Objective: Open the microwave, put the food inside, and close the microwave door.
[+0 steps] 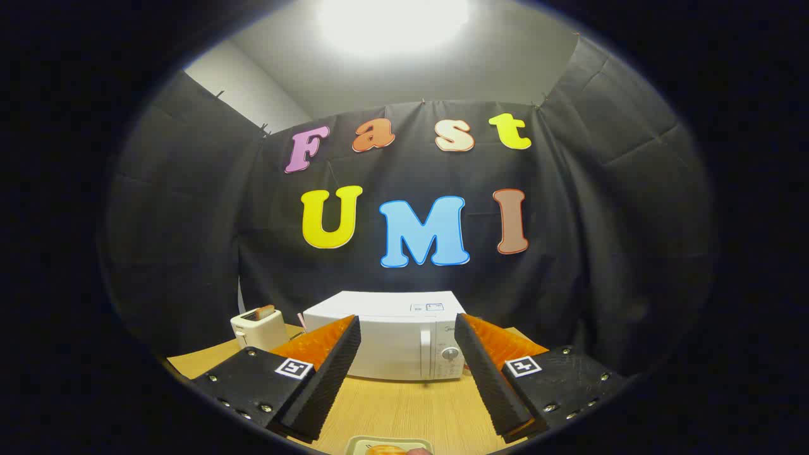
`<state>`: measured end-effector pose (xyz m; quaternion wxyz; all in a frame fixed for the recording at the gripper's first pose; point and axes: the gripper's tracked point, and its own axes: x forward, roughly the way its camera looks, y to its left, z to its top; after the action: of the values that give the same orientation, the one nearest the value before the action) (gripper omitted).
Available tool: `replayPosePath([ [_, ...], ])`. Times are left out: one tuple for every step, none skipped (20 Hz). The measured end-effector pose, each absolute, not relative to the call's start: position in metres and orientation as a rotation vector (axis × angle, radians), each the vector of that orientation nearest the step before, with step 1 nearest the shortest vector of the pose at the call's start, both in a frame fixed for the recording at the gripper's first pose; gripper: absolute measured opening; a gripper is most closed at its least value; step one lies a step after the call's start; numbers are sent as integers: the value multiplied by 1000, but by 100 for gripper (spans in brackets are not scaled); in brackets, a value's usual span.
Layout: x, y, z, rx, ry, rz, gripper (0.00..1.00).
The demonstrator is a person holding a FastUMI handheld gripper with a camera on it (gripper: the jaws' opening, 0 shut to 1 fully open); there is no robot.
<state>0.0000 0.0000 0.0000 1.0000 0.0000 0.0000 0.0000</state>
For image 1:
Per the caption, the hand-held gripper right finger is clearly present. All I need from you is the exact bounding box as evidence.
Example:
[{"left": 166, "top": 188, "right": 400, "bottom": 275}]
[{"left": 454, "top": 313, "right": 630, "bottom": 443}]

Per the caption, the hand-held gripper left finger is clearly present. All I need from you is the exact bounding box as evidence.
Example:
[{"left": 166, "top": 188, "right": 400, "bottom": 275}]
[{"left": 192, "top": 315, "right": 362, "bottom": 443}]

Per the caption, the white microwave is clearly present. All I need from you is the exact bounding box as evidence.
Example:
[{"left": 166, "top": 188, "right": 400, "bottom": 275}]
[{"left": 302, "top": 291, "right": 469, "bottom": 382}]

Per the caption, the pale green plate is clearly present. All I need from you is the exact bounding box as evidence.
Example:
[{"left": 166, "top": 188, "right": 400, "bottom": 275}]
[{"left": 345, "top": 436, "right": 435, "bottom": 455}]

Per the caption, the white toaster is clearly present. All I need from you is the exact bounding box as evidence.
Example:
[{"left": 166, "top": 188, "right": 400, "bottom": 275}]
[{"left": 230, "top": 308, "right": 290, "bottom": 352}]

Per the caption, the black backdrop cloth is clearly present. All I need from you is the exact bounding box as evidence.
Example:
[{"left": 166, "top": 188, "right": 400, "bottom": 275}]
[{"left": 101, "top": 35, "right": 718, "bottom": 375}]

